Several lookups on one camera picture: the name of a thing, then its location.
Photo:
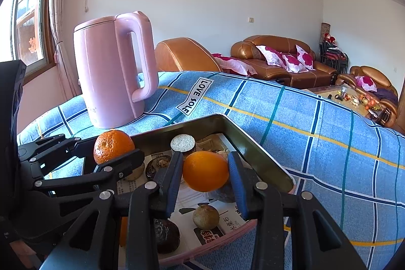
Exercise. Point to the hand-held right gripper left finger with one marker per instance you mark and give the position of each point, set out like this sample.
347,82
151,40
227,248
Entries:
174,186

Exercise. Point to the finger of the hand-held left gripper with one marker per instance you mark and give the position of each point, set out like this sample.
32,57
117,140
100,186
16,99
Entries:
120,162
63,146

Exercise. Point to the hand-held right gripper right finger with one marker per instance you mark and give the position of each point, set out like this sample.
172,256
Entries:
236,186

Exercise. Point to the purple-brown round fruit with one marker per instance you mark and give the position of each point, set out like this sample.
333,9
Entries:
225,194

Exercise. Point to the small yellow-tan round fruit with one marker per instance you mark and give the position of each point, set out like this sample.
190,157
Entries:
135,172

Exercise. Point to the small orange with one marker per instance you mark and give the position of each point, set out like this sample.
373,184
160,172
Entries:
110,143
123,230

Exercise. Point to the dark mangosteen with tan top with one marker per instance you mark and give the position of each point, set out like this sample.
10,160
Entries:
159,164

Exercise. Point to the large smooth orange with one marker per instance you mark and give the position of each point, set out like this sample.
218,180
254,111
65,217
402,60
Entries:
205,172

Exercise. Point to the pink rectangular tin box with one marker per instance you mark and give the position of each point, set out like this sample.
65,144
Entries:
253,149

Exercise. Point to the small olive-brown round fruit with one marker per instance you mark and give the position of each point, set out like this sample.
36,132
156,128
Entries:
205,217

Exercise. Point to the foil-wrapped cylinder snack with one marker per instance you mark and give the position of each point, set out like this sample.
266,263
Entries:
183,142

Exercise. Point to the dark maroon mangosteen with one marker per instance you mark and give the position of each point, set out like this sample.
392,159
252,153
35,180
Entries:
166,235

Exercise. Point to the blue plaid cloth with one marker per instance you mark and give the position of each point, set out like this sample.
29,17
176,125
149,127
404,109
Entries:
316,162

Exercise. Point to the pink electric kettle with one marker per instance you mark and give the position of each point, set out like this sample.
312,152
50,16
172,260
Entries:
101,67

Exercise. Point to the brown leather armchair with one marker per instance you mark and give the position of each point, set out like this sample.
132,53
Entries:
180,58
373,72

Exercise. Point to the beige curtain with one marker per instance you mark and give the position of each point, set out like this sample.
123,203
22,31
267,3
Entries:
61,4

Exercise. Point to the wooden coffee table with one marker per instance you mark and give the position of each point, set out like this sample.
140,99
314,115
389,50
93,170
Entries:
329,93

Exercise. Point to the white pillow with red flowers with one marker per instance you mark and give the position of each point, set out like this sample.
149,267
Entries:
294,63
272,55
305,57
366,83

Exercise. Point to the brown leather three-seat sofa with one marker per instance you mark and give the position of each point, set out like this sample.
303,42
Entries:
253,45

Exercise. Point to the small glass jar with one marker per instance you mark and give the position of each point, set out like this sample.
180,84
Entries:
343,92

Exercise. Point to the pile of assorted fruit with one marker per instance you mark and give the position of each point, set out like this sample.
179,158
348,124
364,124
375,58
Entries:
367,102

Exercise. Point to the stack of black chairs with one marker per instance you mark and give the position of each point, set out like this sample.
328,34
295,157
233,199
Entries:
333,59

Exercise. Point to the red plush toy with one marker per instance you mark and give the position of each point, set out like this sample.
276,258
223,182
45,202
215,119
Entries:
329,39

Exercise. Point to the purple cloth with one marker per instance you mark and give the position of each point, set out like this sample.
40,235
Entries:
386,94

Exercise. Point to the tall patterned vase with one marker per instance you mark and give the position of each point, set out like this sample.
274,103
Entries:
326,29

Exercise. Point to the window with wooden frame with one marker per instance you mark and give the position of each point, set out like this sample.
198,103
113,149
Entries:
28,20

